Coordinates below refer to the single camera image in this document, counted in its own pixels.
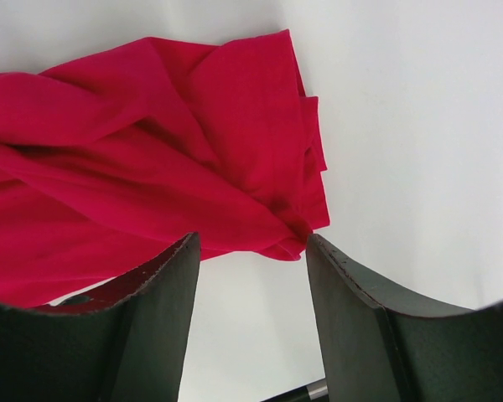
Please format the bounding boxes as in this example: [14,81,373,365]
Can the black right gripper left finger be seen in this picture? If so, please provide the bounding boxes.
[0,233,201,401]

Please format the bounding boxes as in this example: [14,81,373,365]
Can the red t shirt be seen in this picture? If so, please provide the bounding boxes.
[0,30,329,307]

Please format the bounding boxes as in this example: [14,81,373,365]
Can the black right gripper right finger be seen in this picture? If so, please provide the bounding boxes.
[306,234,503,401]

